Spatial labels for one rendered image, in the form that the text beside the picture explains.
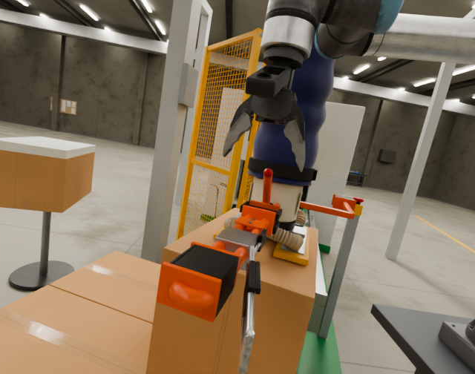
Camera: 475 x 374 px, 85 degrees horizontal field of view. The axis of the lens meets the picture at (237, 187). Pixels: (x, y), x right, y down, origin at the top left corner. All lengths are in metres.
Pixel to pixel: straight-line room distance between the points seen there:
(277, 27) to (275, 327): 0.63
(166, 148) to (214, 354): 1.70
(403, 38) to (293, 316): 0.65
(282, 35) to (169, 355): 0.82
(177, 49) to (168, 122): 0.56
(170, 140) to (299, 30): 1.80
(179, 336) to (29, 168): 1.46
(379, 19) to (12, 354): 1.21
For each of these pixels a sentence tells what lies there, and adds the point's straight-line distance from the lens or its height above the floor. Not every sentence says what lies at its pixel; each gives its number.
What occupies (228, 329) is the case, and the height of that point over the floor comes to 0.79.
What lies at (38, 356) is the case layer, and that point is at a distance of 1.07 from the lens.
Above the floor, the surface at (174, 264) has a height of 1.10.
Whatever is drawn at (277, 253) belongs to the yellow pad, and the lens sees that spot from 0.78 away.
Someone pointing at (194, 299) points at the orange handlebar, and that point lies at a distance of 0.30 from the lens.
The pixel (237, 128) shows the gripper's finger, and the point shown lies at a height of 1.28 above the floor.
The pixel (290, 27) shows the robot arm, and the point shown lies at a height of 1.45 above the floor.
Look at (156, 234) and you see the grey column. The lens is 2.38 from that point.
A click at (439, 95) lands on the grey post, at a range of 4.48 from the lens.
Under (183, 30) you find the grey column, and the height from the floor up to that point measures 2.00.
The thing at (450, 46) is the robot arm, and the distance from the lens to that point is 0.77.
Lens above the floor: 1.25
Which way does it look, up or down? 10 degrees down
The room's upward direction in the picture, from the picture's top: 10 degrees clockwise
